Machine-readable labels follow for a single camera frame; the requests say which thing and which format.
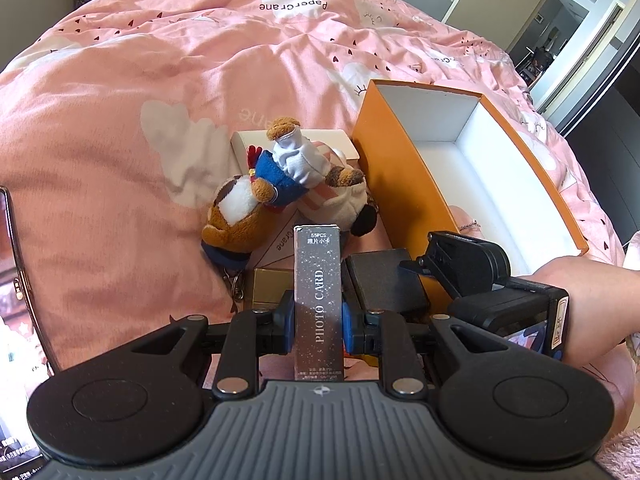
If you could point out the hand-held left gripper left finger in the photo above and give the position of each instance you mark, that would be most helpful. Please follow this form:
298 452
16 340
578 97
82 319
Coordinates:
287 322

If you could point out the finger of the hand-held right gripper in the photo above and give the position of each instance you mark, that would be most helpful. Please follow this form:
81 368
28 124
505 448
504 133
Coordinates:
470 265

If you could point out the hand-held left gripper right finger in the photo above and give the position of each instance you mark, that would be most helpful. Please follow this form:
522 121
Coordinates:
351 325

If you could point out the silver card box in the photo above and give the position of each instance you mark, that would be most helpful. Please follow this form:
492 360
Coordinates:
318 300

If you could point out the orange cardboard box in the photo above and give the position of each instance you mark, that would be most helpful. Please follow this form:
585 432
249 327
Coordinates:
390 170

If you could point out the person's right forearm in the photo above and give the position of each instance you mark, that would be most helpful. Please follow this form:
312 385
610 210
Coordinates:
595 300

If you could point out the gold box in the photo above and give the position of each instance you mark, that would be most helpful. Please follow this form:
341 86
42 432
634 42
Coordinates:
265 287

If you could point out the black box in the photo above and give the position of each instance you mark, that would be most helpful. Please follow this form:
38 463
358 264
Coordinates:
382 280

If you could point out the cream plush toy pink stripes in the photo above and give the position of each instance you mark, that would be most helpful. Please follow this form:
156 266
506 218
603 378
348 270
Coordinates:
340 202

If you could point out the brown plush toy white shirt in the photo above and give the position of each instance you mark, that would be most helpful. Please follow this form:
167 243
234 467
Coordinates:
300 152

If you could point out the pink fluffy rug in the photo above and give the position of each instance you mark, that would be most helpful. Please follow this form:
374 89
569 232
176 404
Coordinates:
622 455

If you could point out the white glasses box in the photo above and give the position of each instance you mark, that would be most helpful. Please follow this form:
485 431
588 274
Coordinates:
325 139

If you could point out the grey door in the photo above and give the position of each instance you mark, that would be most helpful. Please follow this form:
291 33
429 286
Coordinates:
480 5

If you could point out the pink printed duvet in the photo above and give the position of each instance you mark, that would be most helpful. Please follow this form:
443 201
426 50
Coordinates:
150 85

